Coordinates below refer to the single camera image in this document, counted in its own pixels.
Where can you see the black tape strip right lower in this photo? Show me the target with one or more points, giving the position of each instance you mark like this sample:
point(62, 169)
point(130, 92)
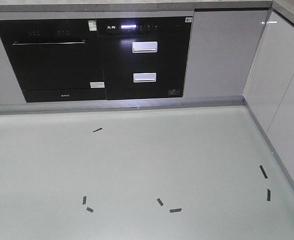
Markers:
point(268, 195)

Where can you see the white side cabinet panel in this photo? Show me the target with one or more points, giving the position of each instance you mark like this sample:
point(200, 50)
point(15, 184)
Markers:
point(269, 92)

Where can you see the black tape strip lower middle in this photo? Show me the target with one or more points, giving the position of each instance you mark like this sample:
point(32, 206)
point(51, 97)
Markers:
point(175, 210)

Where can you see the black built-in oven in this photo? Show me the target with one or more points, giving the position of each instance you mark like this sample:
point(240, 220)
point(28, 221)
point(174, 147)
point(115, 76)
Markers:
point(54, 59)

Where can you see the black tape strip lower left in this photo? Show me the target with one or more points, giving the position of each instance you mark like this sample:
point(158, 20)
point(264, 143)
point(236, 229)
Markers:
point(89, 209)

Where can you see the grey cabinet door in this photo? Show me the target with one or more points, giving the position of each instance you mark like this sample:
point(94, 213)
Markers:
point(221, 51)

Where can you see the black drawer sterilizer cabinet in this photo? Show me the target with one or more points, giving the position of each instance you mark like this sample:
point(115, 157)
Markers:
point(144, 57)

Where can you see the black tape strip right upper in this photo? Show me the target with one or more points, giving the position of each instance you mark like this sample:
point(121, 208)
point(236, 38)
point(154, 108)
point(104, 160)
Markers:
point(263, 172)

